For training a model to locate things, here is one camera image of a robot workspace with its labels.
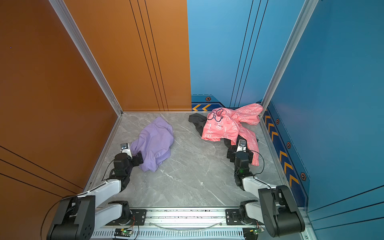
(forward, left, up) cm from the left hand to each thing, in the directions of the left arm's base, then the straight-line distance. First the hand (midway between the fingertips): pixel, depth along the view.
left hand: (132, 151), depth 90 cm
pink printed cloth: (+18, -56, +6) cm, 59 cm away
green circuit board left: (-39, -4, -9) cm, 40 cm away
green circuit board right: (-38, -67, -7) cm, 78 cm away
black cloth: (+26, -41, 0) cm, 48 cm away
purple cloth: (+10, -11, -5) cm, 16 cm away
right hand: (+2, -64, +2) cm, 64 cm away
